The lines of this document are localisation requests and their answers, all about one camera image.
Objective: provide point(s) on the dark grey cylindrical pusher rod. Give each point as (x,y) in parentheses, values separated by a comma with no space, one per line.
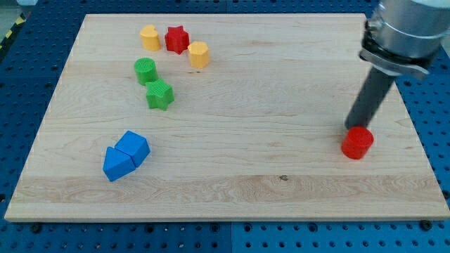
(372,93)

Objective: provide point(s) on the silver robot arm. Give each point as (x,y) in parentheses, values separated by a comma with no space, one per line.
(402,37)

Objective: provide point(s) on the red star block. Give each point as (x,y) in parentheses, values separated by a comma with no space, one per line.
(177,39)

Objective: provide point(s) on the green star block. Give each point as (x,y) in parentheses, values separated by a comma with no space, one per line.
(159,94)

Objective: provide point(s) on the red cylinder block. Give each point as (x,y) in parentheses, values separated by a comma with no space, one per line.
(357,142)

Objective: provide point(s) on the light wooden board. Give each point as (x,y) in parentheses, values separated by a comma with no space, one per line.
(253,136)

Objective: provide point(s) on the yellow hexagon block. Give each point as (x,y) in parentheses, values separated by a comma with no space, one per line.
(199,54)

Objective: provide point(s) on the green cylinder block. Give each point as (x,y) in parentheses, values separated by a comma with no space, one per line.
(145,69)

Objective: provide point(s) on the yellow heart block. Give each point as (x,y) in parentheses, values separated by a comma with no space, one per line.
(150,38)

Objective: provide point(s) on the blue cube block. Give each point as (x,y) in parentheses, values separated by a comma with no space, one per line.
(135,146)

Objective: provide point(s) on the blue triangle block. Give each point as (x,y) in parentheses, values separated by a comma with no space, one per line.
(117,164)

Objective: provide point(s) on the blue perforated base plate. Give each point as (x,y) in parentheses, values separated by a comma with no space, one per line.
(37,51)

